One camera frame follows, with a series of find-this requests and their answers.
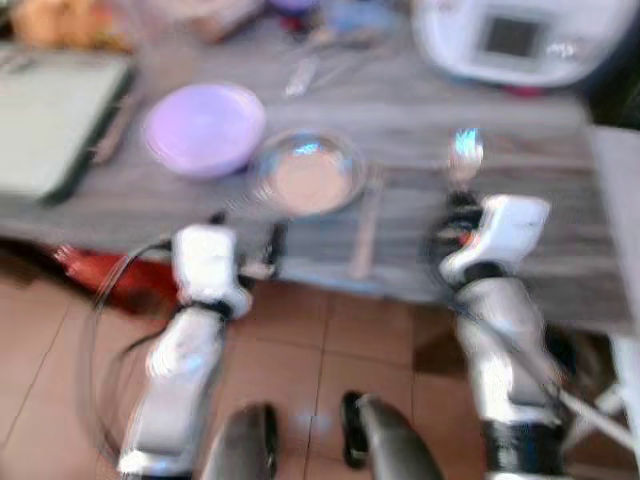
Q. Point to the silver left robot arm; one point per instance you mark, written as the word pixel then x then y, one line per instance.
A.
pixel 178 385

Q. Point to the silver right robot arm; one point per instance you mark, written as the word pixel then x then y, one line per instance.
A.
pixel 505 350

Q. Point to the clear glass bowl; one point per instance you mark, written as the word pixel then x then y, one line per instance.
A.
pixel 308 175

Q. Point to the purple plastic bowl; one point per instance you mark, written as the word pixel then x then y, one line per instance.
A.
pixel 205 130

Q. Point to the red box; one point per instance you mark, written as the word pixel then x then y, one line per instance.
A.
pixel 112 276

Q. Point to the wooden chopstick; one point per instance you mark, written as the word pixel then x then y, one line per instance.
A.
pixel 112 130

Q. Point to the white rice cooker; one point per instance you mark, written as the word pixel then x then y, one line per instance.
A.
pixel 500 45

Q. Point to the metal cutlery piece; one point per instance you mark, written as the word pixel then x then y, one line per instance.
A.
pixel 301 76

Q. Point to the grey robot left leg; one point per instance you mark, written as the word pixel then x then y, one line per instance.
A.
pixel 244 448

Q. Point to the grey robot leg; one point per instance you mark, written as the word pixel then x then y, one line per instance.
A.
pixel 244 448
pixel 398 445

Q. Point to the black appliance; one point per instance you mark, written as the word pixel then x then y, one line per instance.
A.
pixel 612 75

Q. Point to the grey robot right leg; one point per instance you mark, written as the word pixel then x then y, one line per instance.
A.
pixel 398 445

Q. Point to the orange bag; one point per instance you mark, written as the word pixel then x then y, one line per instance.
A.
pixel 60 22

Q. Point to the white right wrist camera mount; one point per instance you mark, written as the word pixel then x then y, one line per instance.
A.
pixel 508 228

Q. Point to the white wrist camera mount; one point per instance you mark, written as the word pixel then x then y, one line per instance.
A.
pixel 205 265
pixel 508 228

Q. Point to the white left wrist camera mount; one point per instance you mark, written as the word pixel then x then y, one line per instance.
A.
pixel 205 265

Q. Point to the white frame stand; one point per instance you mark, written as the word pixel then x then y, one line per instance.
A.
pixel 602 405

